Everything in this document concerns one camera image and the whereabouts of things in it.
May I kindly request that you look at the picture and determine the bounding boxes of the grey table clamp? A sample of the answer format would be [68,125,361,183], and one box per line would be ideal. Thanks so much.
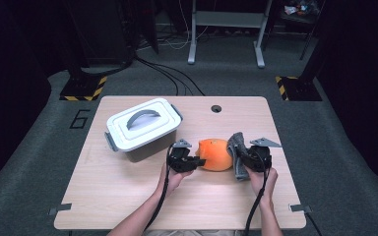
[289,204,313,214]
[47,203,73,216]

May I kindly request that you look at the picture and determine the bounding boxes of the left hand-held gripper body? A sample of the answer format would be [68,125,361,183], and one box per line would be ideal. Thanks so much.
[166,138,198,174]

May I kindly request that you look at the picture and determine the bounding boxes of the orange plush toy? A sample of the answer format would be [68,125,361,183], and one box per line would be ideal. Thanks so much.
[195,138,234,172]

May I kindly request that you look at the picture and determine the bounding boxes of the person's left hand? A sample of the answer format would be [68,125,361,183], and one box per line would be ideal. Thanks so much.
[157,161,195,199]

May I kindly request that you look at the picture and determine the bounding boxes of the person's right hand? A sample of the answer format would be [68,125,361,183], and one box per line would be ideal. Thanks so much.
[245,165,280,205]

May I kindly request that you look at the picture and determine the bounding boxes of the black floor cables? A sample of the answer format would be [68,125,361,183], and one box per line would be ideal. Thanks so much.
[134,55,206,97]

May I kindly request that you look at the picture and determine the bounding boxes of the left hand-held gripper black cable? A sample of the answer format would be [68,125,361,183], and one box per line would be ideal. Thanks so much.
[143,144,175,232]

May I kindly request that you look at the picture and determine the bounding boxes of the black cabinet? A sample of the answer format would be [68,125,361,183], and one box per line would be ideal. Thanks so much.
[67,0,136,67]

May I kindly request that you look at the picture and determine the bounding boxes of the black stand with striped base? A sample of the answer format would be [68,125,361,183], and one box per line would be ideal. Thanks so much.
[59,62,108,102]
[275,48,323,102]

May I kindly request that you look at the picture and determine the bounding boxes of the white metal stand frame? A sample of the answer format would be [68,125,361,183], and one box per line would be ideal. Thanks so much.
[187,0,274,69]

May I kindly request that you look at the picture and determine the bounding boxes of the colourful clutter on dark shelf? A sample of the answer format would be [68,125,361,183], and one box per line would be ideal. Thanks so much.
[283,0,321,18]

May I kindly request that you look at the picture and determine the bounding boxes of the white lid with grey handle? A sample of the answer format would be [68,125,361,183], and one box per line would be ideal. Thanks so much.
[106,97,182,152]

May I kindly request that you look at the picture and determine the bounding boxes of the clear brown storage box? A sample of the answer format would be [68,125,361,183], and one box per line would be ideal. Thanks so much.
[103,103,184,164]

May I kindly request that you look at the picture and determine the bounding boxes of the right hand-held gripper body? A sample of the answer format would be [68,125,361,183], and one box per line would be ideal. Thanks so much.
[244,137,283,173]

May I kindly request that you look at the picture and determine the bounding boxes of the white floor cable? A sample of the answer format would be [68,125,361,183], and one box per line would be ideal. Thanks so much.
[163,0,211,51]

